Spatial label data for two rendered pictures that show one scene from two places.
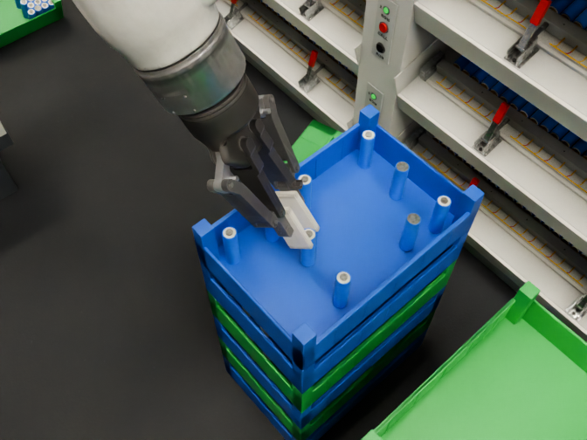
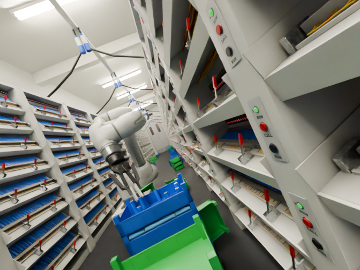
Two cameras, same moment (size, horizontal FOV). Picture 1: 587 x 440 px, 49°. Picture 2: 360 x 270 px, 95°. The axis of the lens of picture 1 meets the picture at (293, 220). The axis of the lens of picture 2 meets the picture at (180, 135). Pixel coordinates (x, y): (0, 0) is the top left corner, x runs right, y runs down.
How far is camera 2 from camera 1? 81 cm
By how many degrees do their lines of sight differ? 63
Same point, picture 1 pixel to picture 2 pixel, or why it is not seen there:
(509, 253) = (269, 243)
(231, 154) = (113, 169)
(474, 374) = (177, 256)
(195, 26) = (103, 142)
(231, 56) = (111, 147)
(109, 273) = not seen: hidden behind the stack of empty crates
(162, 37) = (97, 144)
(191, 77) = (103, 151)
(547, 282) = (283, 257)
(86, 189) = not seen: hidden behind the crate
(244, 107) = (114, 157)
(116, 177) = not seen: hidden behind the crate
